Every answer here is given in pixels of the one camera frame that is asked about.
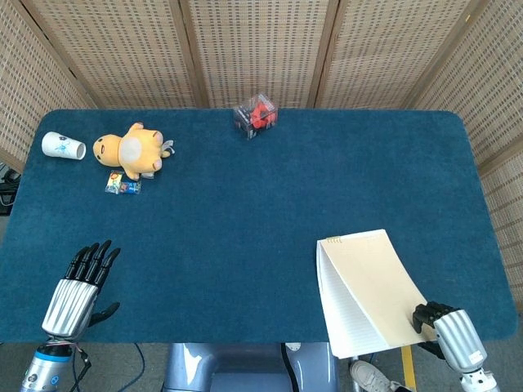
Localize yellow floor tape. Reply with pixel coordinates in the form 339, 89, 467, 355
400, 345, 417, 389

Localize white sneaker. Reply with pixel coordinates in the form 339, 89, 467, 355
349, 359, 404, 392

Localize white paper cup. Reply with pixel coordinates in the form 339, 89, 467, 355
41, 131, 87, 161

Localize woven wooden folding screen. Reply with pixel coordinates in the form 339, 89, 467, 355
0, 0, 523, 311

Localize black equipment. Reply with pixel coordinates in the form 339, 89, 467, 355
0, 163, 21, 217

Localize blue floor cable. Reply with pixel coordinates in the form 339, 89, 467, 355
122, 343, 146, 392

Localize blue felt table cloth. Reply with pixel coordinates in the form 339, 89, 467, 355
0, 108, 519, 345

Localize clear box red black pieces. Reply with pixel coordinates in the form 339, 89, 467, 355
232, 93, 279, 141

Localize yellow plush toy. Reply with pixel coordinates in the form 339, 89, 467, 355
92, 122, 177, 181

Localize yellow green candy packet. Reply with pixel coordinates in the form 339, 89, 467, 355
104, 170, 125, 194

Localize blue-grey robot torso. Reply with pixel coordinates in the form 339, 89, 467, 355
163, 341, 340, 392

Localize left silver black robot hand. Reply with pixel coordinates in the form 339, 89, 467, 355
41, 239, 122, 340

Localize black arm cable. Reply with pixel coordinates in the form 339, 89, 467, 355
65, 345, 92, 392

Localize yellow spiral notebook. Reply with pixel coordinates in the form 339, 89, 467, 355
315, 228, 440, 360

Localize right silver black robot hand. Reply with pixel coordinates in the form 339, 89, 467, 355
411, 301, 489, 375

